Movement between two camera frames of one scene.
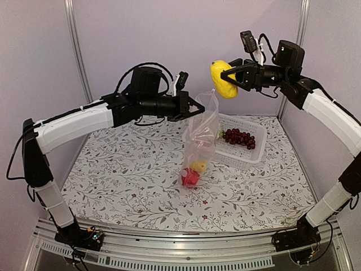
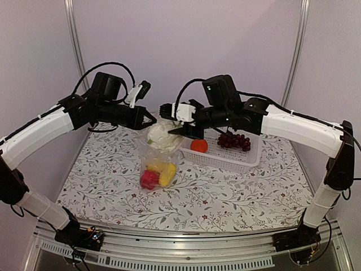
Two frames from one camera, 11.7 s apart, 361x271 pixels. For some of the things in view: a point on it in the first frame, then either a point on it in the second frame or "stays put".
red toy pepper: [189, 178] to [149, 179]
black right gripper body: [258, 75] to [198, 134]
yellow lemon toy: [226, 88] to [167, 174]
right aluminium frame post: [302, 25] stays put
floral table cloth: [130, 176] stays put
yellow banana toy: [198, 165] to [158, 166]
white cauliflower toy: [221, 132] to [161, 140]
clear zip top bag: [200, 140] to [159, 158]
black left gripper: [184, 101] to [136, 122]
